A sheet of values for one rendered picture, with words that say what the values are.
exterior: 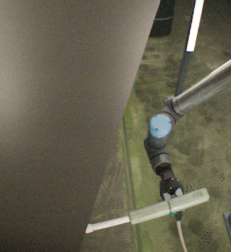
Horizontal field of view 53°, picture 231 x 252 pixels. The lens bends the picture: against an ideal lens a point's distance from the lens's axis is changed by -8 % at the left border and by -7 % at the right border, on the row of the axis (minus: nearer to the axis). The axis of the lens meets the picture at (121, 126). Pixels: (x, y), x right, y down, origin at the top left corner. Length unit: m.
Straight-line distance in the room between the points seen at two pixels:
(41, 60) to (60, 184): 0.26
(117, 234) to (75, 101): 1.33
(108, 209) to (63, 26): 1.46
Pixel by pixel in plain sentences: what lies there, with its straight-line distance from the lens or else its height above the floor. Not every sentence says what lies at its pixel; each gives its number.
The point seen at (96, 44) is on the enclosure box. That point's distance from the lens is 0.26.
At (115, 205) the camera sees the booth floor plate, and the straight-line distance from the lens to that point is 1.65.
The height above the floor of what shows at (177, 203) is 0.73.
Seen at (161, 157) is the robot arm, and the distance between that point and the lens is 1.05.
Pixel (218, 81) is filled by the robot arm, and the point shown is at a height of 1.05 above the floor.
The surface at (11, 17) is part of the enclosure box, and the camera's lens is 0.25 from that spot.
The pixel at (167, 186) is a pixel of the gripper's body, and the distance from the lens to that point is 1.00.
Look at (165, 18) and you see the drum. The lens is 3.28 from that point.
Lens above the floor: 1.55
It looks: 48 degrees down
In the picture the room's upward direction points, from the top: 2 degrees clockwise
